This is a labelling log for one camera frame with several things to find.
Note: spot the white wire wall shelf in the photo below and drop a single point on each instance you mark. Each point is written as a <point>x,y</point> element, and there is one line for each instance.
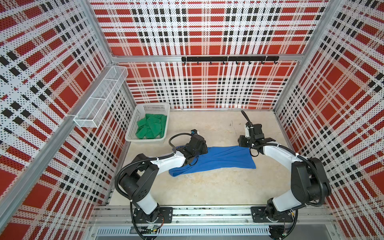
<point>102,96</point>

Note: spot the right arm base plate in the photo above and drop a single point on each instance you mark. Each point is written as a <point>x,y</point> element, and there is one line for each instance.
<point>271,214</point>

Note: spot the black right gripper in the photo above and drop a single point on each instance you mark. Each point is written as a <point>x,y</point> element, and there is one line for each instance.
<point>241,140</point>

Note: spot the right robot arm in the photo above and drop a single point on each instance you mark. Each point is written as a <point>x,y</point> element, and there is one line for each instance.
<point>309,183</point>

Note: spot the black wall hook rail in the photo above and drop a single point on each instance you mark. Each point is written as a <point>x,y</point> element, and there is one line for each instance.
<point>261,59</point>

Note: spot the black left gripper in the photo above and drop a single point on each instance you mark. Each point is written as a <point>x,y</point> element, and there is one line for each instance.
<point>204,149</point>

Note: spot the green tank top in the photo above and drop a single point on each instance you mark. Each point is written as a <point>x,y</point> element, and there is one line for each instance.
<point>152,126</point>

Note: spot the blue tank top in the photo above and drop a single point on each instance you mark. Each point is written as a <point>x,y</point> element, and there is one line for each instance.
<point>217,158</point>

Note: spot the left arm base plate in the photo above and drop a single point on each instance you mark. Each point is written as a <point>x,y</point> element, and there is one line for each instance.
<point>158,216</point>

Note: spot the aluminium front rail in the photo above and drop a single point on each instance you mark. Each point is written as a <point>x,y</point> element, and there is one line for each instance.
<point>212,215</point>

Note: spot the white plastic laundry basket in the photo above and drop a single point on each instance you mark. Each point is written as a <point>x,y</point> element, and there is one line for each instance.
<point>139,113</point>

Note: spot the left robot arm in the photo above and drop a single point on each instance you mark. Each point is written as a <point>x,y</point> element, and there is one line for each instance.
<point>134,181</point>

